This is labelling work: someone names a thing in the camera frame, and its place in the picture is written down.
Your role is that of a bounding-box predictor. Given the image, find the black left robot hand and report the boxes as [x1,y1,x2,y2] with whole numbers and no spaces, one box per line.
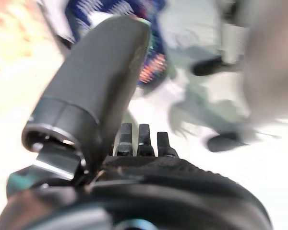
[0,15,274,230]

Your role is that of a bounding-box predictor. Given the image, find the blue plastic shopping basket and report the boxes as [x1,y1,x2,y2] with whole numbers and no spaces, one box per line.
[67,0,170,90]

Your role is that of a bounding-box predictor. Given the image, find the narrow wooden slat crate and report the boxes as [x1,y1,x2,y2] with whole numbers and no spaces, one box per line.
[0,0,63,72]

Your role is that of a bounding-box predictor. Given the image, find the black left robot foot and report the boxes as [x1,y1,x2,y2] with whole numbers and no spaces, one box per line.
[206,132,248,153]

